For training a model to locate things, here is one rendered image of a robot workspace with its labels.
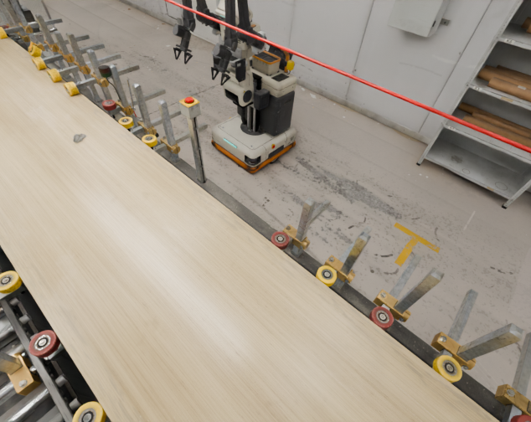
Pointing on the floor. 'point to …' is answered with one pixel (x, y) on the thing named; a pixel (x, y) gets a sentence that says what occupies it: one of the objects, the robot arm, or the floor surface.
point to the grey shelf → (473, 146)
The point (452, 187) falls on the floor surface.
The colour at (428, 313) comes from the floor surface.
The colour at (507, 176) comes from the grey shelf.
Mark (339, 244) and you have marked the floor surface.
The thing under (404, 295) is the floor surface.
